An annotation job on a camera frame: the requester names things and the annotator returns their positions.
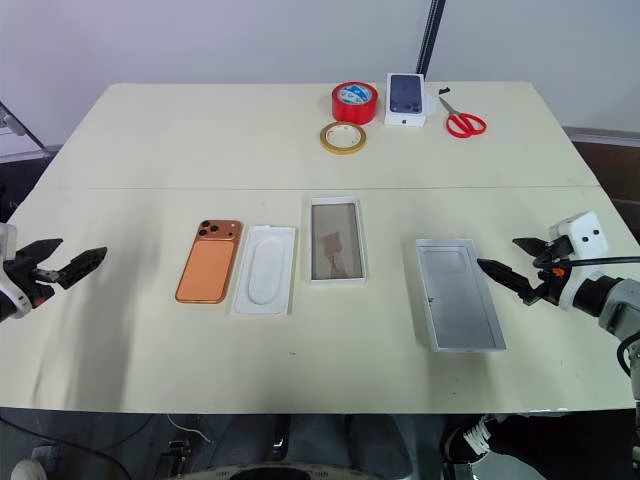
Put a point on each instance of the grey metal frame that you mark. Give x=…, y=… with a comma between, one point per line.
x=10, y=122

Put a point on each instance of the white box with phone print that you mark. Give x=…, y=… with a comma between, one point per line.
x=405, y=97

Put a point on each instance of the red tape roll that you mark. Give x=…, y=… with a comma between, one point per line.
x=350, y=113

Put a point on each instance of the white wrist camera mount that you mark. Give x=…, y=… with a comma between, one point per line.
x=7, y=240
x=585, y=232

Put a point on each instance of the orange smartphone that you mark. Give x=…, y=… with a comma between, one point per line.
x=207, y=270

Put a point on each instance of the yellow tape roll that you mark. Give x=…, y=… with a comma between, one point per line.
x=343, y=150

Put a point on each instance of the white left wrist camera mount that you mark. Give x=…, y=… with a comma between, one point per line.
x=7, y=240

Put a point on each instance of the white moulded insert tray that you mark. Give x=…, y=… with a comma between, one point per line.
x=265, y=272

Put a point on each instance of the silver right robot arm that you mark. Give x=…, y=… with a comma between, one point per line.
x=620, y=302

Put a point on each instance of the black metal pole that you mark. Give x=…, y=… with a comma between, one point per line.
x=431, y=35

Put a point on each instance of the white box base with paper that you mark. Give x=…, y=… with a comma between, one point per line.
x=337, y=235

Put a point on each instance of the white round object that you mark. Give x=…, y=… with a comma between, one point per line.
x=27, y=471

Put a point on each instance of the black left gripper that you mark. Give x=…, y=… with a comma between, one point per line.
x=30, y=282

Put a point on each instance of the white box lid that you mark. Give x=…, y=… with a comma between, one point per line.
x=460, y=300

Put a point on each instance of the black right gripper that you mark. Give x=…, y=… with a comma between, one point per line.
x=552, y=284

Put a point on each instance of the black and white shoe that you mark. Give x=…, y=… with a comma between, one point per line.
x=472, y=440

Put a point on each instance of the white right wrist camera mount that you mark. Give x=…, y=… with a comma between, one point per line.
x=585, y=232

